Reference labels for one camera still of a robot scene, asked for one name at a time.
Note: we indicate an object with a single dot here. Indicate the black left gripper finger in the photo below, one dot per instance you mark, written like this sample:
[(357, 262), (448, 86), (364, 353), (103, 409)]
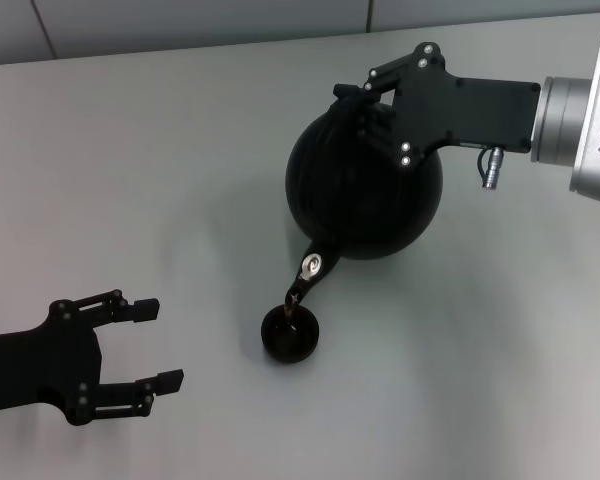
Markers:
[(147, 310), (170, 381)]

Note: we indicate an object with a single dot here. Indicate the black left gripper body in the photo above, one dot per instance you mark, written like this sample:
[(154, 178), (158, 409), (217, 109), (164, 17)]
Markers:
[(55, 360)]

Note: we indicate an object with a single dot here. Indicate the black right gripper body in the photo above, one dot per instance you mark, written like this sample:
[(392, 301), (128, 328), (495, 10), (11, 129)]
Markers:
[(470, 110)]

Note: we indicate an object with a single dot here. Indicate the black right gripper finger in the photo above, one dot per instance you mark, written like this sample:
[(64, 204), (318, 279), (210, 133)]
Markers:
[(382, 127), (385, 77)]

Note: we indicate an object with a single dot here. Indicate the black round teapot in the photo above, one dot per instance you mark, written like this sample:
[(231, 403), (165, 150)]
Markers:
[(360, 210)]

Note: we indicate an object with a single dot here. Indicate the small black teacup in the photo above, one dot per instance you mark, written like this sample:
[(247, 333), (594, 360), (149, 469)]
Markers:
[(290, 346)]

